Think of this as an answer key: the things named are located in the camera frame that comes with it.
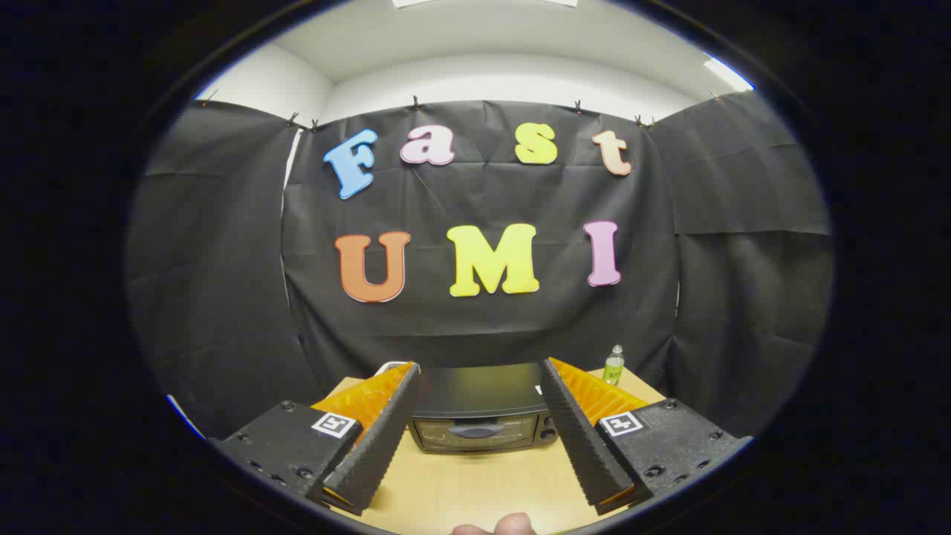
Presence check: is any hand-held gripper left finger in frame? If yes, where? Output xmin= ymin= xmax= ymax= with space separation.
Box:
xmin=210 ymin=362 xmax=421 ymax=516

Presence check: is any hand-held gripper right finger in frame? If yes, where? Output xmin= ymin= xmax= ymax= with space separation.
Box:
xmin=540 ymin=357 xmax=753 ymax=516

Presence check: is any black toaster oven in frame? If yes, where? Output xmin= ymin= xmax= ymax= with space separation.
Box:
xmin=405 ymin=363 xmax=559 ymax=454

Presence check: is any ceiling light panel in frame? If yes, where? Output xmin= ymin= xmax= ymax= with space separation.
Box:
xmin=704 ymin=56 xmax=756 ymax=92
xmin=392 ymin=0 xmax=579 ymax=9

